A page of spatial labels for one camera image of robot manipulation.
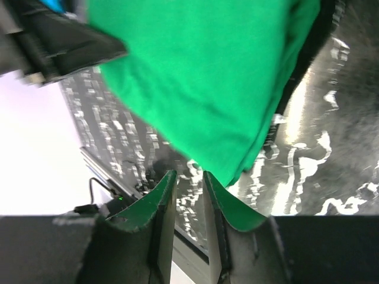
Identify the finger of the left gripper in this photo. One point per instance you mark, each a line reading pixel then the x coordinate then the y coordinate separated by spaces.
pixel 53 46

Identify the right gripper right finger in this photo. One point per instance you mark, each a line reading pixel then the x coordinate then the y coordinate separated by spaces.
pixel 233 249

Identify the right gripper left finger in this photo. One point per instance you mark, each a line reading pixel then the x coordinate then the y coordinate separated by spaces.
pixel 143 251

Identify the green t-shirt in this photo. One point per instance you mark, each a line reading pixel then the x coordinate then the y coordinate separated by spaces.
pixel 208 75

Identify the folded blue t-shirt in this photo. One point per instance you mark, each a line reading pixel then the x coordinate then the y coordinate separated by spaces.
pixel 59 6

